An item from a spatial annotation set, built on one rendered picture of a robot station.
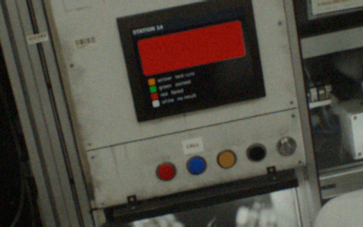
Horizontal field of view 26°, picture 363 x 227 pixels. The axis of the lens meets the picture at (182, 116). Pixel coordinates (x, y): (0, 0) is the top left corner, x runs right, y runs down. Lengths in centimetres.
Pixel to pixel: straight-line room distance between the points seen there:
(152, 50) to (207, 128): 19
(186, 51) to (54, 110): 27
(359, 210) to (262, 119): 53
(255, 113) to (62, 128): 37
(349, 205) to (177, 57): 52
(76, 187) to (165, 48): 33
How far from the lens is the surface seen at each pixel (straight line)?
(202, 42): 142
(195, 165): 150
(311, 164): 156
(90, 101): 146
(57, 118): 148
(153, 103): 144
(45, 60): 146
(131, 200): 152
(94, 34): 143
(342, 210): 103
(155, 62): 142
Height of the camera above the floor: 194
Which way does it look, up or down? 17 degrees down
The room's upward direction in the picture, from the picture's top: 11 degrees counter-clockwise
